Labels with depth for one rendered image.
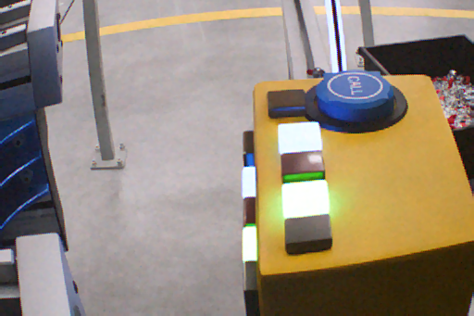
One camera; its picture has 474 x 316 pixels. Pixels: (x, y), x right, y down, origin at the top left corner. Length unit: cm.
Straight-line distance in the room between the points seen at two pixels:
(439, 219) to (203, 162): 218
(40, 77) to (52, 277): 41
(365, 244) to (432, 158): 7
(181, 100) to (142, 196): 53
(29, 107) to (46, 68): 5
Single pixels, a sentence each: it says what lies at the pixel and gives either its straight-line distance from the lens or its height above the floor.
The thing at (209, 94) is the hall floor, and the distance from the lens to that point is 286.
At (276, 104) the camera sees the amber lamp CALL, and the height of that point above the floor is 108.
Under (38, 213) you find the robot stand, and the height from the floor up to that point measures 78.
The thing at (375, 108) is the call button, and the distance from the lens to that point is 42.
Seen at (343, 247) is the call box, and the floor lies 107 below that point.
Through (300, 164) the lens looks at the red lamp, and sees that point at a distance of 38.
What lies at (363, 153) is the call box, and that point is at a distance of 40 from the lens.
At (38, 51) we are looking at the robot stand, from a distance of 84.
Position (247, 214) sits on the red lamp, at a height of 106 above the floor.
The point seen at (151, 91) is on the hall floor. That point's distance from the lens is 294.
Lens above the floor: 127
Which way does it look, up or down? 29 degrees down
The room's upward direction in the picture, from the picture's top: 6 degrees counter-clockwise
